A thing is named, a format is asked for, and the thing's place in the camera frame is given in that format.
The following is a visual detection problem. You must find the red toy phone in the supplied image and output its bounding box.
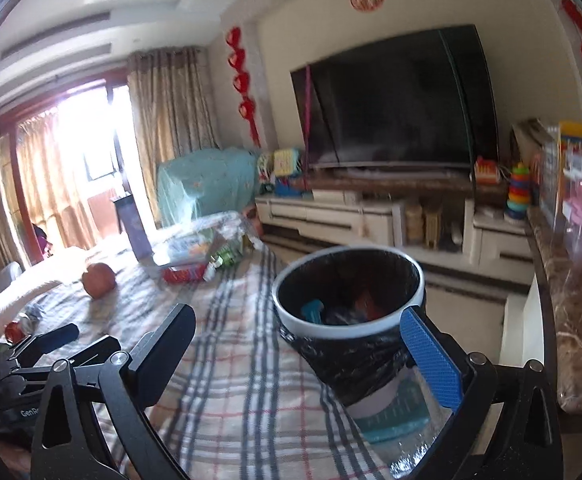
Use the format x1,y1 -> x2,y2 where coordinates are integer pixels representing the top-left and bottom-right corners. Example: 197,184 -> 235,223
472,156 -> 502,186

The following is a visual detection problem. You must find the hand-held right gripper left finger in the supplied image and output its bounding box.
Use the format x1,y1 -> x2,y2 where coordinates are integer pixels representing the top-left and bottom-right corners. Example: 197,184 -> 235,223
31,302 -> 196,480

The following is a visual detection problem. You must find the pink ribbon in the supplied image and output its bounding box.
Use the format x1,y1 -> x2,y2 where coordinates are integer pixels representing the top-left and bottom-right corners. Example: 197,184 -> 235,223
305,62 -> 316,166

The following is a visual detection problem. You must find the purple water bottle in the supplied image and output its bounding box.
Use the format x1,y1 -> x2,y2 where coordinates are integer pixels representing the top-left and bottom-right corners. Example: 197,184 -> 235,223
112,192 -> 154,261

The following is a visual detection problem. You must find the round cage rattle toy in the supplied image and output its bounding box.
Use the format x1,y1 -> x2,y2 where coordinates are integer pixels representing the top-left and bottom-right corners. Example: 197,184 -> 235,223
257,152 -> 276,183

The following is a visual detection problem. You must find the white bin with black bag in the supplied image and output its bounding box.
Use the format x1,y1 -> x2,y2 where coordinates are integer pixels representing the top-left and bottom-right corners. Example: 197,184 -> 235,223
271,245 -> 428,406

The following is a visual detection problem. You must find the brown marble counter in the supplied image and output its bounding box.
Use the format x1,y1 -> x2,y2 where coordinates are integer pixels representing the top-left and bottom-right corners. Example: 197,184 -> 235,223
526,205 -> 582,416

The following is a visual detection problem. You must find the rainbow stacking ring toy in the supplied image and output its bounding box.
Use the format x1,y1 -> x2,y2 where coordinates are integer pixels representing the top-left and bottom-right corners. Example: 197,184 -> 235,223
503,162 -> 534,221

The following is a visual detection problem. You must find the light sofa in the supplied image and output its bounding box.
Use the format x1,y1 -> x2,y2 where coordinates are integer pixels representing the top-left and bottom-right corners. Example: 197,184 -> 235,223
0,245 -> 86,321

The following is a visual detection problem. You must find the flat green picture box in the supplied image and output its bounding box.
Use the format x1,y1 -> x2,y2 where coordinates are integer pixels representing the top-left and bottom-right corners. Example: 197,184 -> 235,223
153,212 -> 252,266

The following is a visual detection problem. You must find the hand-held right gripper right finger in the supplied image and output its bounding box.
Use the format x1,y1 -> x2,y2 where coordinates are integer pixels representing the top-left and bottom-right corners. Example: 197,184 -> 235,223
399,306 -> 564,480

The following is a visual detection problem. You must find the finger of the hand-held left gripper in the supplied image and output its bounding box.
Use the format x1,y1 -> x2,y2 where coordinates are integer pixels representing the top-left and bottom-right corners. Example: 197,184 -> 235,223
66,336 -> 122,371
18,323 -> 80,358

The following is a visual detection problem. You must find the beige bag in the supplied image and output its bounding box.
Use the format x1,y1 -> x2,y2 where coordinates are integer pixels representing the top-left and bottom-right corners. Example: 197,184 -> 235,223
513,119 -> 552,201

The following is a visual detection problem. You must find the teal covered armchair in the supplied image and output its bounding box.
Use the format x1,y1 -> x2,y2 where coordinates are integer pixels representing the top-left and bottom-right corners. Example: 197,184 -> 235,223
157,147 -> 262,226

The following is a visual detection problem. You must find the colourful toy box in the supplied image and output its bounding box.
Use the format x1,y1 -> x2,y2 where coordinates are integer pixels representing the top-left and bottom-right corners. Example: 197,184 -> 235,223
541,120 -> 582,231

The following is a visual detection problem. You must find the toy cash register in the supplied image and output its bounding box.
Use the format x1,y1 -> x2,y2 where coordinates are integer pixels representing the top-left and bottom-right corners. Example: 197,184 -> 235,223
273,149 -> 304,196

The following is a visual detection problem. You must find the green snack packet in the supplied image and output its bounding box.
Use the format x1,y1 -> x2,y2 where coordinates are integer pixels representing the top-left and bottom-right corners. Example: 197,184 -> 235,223
211,240 -> 246,267

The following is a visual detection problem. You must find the red patterned snack packet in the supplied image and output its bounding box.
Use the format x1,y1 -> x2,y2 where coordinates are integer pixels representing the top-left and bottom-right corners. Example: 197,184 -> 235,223
163,263 -> 206,283

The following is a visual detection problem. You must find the white television cabinet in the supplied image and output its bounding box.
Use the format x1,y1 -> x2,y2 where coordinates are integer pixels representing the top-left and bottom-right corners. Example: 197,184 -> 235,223
255,172 -> 536,296

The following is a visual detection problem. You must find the black television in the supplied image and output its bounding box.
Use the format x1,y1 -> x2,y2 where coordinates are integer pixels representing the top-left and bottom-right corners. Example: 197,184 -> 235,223
290,24 -> 500,170

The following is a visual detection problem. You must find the red apple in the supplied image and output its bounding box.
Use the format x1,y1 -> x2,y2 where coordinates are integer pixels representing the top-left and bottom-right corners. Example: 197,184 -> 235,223
82,262 -> 118,298

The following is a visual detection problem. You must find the red hanging heart decoration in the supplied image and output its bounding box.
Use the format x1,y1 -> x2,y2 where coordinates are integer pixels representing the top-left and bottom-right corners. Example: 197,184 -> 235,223
225,26 -> 262,146

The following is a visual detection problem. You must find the plaid blanket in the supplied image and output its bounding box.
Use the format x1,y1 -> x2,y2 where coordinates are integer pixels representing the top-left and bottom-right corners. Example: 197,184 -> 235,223
0,210 -> 402,480

